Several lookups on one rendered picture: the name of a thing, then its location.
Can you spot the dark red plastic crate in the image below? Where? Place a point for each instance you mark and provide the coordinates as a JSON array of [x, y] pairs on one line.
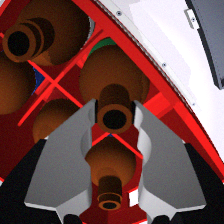
[[16, 138]]

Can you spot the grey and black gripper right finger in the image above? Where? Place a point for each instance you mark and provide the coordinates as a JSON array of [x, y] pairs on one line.
[[175, 181]]

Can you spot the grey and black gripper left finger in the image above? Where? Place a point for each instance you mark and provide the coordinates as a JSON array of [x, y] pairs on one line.
[[52, 179]]

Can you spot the black shallow tray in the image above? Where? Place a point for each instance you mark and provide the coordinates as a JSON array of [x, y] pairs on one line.
[[212, 17]]

